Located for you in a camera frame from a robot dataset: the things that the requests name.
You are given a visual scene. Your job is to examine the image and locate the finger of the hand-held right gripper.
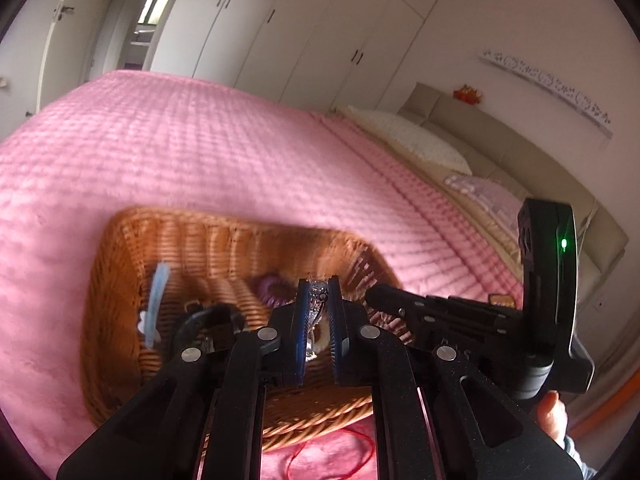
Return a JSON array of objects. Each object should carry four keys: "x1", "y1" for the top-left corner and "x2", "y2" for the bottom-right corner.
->
[{"x1": 364, "y1": 284, "x2": 437, "y2": 331}]

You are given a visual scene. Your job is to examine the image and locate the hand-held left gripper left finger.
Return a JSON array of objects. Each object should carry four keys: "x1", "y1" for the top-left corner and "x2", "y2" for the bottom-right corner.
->
[{"x1": 56, "y1": 279, "x2": 308, "y2": 480}]

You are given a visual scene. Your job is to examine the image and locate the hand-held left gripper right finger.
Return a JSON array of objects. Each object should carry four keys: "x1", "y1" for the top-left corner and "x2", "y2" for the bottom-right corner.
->
[{"x1": 327, "y1": 276, "x2": 585, "y2": 480}]

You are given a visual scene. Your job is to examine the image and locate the clear crystal bracelet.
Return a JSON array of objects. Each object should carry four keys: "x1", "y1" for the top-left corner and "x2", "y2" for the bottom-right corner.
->
[{"x1": 305, "y1": 275, "x2": 334, "y2": 362}]

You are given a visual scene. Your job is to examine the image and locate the purple coil hair tie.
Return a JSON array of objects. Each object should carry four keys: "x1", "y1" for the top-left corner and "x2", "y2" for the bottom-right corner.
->
[{"x1": 256, "y1": 273, "x2": 301, "y2": 307}]

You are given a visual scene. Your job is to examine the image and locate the black wrist watch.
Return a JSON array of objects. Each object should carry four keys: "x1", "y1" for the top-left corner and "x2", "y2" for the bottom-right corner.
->
[{"x1": 172, "y1": 300, "x2": 247, "y2": 357}]

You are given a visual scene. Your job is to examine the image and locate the brown wicker basket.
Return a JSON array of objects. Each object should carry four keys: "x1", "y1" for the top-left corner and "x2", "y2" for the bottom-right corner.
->
[{"x1": 89, "y1": 206, "x2": 401, "y2": 453}]

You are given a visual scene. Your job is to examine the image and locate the person's right forearm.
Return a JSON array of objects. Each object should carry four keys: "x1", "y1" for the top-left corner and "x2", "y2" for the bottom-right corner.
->
[{"x1": 562, "y1": 435, "x2": 599, "y2": 480}]

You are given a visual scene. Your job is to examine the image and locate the person's right hand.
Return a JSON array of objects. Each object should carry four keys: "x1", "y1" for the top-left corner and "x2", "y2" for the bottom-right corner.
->
[{"x1": 536, "y1": 391, "x2": 572, "y2": 452}]

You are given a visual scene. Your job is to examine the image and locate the beige duvet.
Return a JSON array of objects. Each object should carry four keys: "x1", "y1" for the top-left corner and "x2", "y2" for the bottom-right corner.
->
[{"x1": 334, "y1": 106, "x2": 527, "y2": 281}]

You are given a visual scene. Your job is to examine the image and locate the pink patterned pillow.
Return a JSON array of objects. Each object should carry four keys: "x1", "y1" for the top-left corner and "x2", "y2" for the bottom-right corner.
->
[{"x1": 444, "y1": 172, "x2": 527, "y2": 243}]

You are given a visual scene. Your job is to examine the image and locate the beige padded headboard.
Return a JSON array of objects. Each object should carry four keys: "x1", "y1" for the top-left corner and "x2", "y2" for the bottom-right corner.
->
[{"x1": 397, "y1": 82, "x2": 629, "y2": 288}]

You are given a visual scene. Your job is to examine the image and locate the white flowered pillow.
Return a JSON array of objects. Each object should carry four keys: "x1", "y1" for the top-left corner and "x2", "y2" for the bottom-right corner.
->
[{"x1": 345, "y1": 105, "x2": 473, "y2": 177}]

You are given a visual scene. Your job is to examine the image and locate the pink plush blanket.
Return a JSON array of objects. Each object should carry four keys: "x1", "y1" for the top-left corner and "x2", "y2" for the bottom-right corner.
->
[{"x1": 0, "y1": 70, "x2": 526, "y2": 480}]

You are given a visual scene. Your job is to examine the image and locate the red plush toy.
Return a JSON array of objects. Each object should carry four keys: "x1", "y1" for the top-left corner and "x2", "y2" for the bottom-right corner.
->
[{"x1": 452, "y1": 84, "x2": 484, "y2": 104}]

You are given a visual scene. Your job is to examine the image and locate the white wardrobe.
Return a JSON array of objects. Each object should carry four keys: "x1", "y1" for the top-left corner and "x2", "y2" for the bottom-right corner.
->
[{"x1": 149, "y1": 0, "x2": 444, "y2": 111}]

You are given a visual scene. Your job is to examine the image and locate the dark framed window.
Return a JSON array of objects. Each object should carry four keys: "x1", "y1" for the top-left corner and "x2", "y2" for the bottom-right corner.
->
[{"x1": 136, "y1": 0, "x2": 175, "y2": 27}]

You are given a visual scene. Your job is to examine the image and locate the white room door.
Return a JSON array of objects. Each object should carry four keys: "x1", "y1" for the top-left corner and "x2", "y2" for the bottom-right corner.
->
[{"x1": 36, "y1": 0, "x2": 132, "y2": 113}]

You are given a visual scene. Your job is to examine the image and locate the red string bracelet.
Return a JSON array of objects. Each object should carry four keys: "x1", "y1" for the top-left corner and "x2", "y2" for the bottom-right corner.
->
[{"x1": 284, "y1": 422, "x2": 377, "y2": 480}]

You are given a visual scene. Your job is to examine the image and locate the white fretwork wall shelf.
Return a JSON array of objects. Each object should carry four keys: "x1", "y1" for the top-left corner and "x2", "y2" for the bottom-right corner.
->
[{"x1": 479, "y1": 49, "x2": 616, "y2": 138}]

